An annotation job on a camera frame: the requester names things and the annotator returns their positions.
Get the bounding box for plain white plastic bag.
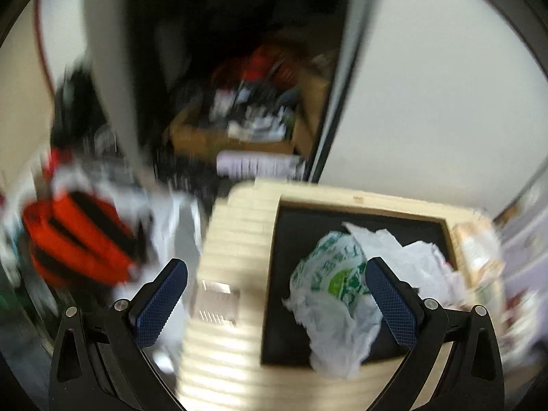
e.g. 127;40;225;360
139;192;207;352

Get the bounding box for white green printed plastic bag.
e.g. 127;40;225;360
282;231;386;379

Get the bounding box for white printed packet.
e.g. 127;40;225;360
216;151;306;179

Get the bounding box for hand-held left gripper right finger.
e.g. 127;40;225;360
365;257;506;411

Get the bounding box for cream ribbed suitcase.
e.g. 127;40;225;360
175;180;510;411

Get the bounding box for black mat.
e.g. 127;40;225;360
261;203;454;366

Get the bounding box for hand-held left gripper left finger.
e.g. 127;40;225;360
49;258;189;411

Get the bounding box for orange black striped bag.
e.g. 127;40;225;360
21;190;144;287

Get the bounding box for orange tissue pack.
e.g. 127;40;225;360
451;218;502;285

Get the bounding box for cardboard box of clutter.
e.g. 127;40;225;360
169;64;331;158

